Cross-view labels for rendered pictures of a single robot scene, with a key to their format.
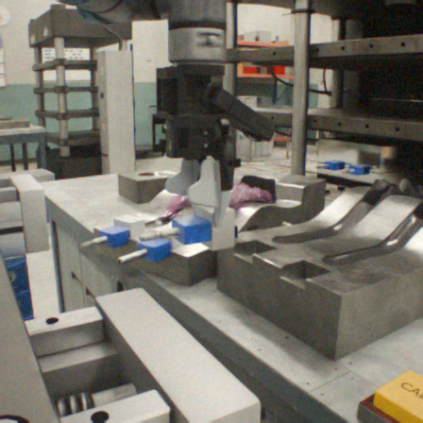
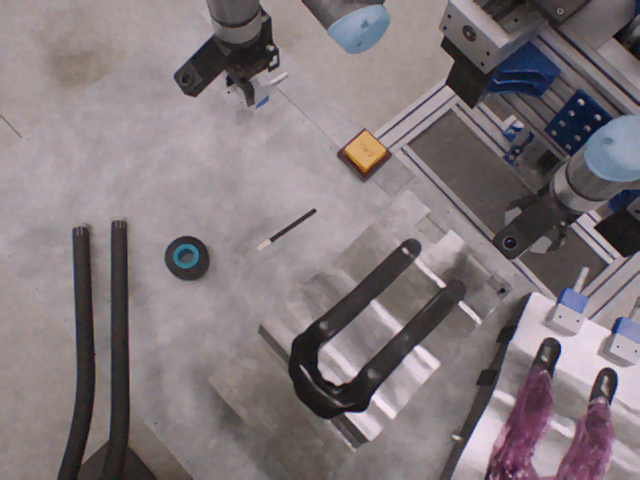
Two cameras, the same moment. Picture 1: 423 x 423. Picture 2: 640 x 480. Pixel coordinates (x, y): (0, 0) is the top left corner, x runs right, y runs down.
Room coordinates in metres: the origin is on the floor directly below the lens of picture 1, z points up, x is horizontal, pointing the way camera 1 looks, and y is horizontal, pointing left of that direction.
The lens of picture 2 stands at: (0.85, -0.43, 1.96)
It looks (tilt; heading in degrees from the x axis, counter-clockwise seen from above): 74 degrees down; 163
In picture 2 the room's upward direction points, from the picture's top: 7 degrees clockwise
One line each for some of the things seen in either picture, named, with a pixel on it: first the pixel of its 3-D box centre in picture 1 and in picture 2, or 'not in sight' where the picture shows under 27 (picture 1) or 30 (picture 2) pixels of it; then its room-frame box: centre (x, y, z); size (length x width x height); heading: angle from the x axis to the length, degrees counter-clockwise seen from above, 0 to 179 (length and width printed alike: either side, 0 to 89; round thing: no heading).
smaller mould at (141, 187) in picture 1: (157, 184); not in sight; (1.38, 0.17, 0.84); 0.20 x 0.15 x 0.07; 123
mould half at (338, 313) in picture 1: (380, 244); (362, 333); (0.72, -0.29, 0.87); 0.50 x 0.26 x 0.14; 123
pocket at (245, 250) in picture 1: (254, 258); (474, 271); (0.65, -0.07, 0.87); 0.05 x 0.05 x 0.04; 33
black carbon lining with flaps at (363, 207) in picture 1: (372, 216); (376, 327); (0.72, -0.27, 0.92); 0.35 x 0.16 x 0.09; 123
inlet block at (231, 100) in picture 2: not in sight; (258, 92); (0.25, -0.39, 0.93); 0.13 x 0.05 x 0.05; 115
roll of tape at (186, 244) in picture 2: not in sight; (187, 258); (0.51, -0.58, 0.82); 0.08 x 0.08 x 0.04
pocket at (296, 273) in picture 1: (304, 281); (430, 230); (0.56, -0.12, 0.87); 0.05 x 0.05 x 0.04; 33
